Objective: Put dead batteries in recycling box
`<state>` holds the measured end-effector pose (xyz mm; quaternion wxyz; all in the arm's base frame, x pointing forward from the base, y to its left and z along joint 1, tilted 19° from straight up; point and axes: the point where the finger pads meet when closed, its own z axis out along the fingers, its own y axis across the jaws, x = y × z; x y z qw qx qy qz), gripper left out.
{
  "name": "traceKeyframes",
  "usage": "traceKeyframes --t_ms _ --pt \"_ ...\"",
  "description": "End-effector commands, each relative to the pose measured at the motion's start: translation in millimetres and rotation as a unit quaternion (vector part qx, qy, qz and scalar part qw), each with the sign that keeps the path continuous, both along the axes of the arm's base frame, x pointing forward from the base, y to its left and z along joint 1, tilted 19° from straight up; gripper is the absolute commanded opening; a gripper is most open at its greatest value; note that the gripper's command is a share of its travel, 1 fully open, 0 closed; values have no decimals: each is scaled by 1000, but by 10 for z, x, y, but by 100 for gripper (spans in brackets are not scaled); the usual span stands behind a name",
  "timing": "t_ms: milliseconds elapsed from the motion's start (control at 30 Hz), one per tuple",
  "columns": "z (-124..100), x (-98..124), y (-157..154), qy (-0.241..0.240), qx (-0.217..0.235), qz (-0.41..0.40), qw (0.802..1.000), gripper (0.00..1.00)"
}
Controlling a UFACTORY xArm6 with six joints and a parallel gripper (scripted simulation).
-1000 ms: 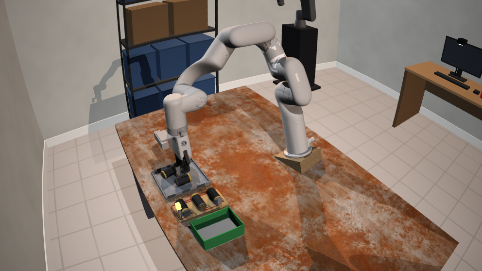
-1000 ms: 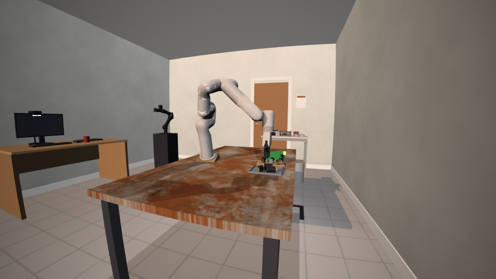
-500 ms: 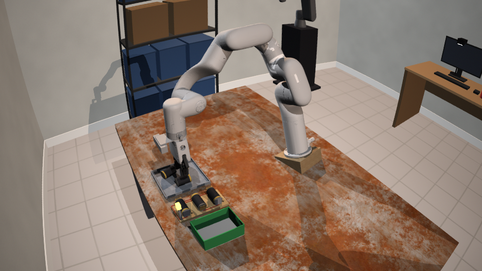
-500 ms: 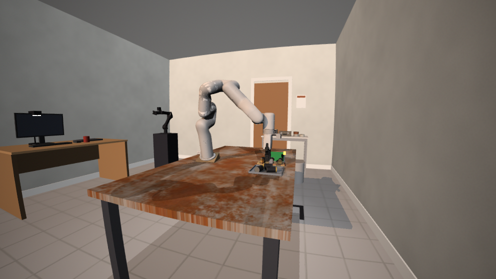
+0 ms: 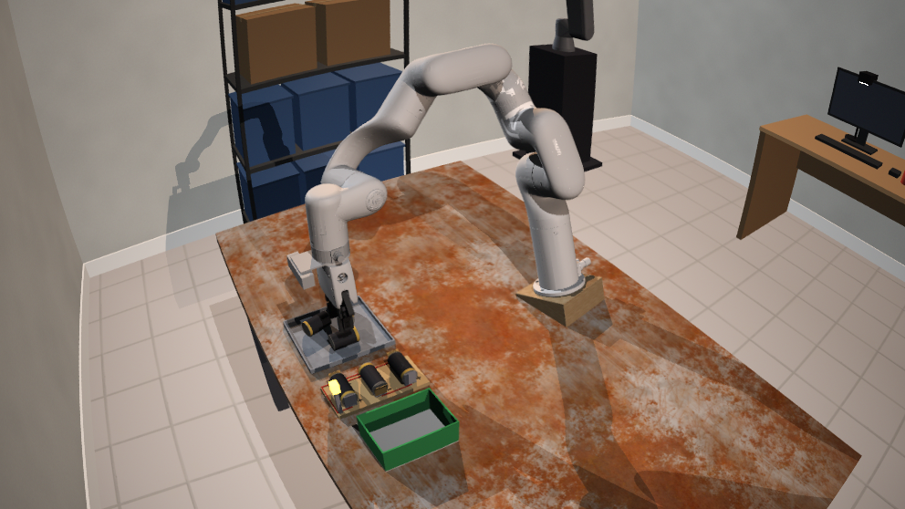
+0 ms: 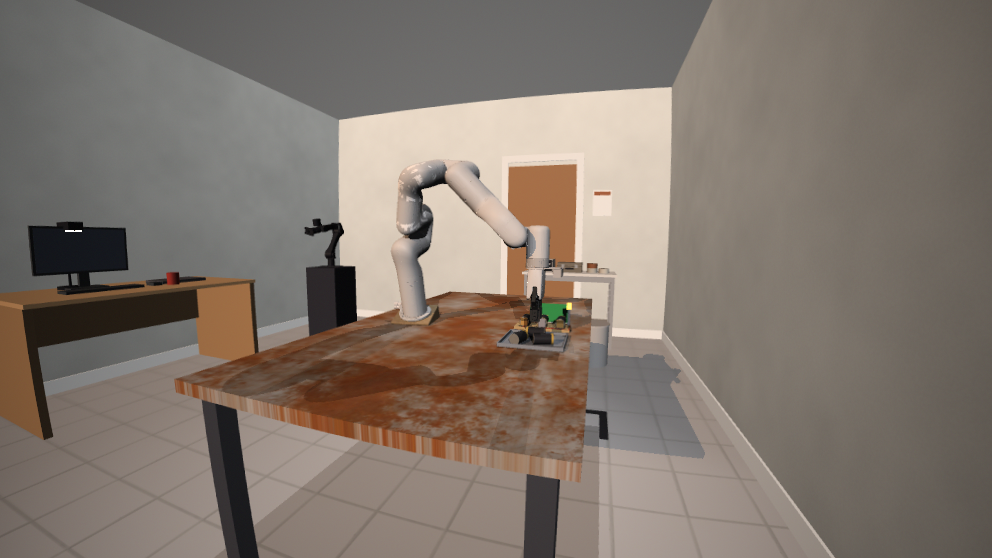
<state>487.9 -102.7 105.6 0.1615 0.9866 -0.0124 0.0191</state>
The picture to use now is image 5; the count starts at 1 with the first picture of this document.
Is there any green open-top box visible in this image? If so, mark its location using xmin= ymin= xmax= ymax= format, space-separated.
xmin=356 ymin=388 xmax=459 ymax=472

